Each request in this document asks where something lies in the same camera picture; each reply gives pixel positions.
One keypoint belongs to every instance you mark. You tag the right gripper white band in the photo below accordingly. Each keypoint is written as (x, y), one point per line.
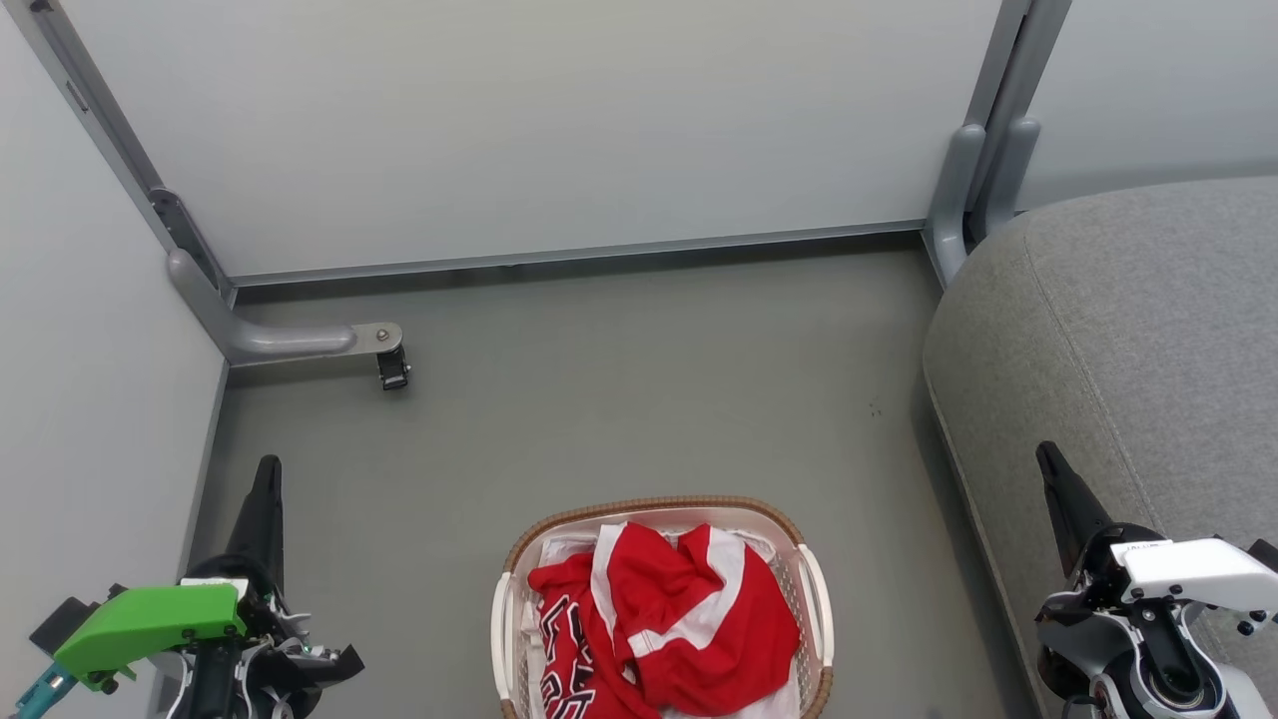
(1198, 571)

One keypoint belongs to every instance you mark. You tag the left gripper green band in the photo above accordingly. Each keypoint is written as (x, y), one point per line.
(150, 619)

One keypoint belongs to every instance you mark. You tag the red jersey with lettering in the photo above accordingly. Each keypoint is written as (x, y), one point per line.
(567, 649)

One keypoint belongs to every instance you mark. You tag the red garment with white stripe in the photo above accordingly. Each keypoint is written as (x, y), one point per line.
(699, 619)

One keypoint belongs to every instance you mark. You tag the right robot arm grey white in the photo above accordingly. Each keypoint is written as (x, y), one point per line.
(1148, 664)

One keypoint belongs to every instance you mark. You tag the grey fabric sofa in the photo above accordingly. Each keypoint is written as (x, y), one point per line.
(1128, 340)

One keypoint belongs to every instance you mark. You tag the long grey partition foot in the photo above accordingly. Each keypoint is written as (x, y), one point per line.
(270, 340)

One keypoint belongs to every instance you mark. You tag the black caster wheel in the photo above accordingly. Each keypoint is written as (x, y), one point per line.
(393, 371)

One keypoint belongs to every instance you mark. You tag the white laundry basket brown rim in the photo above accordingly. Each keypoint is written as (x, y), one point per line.
(814, 599)

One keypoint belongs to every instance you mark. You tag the short grey partition foot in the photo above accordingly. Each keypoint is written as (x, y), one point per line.
(1010, 170)
(954, 200)

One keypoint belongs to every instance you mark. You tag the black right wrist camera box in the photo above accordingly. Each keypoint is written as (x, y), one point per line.
(1264, 555)

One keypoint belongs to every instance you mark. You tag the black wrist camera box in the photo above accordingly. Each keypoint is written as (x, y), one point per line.
(1264, 555)
(62, 624)

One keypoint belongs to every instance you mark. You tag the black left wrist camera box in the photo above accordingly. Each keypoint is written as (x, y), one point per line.
(62, 624)

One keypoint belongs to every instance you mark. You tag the grey partition post with hinge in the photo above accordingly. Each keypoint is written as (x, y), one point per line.
(110, 140)

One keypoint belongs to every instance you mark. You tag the grey partition bottom rail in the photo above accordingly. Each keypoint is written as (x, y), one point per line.
(579, 254)

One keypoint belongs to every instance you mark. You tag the grey double partition post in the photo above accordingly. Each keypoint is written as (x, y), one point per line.
(1018, 70)

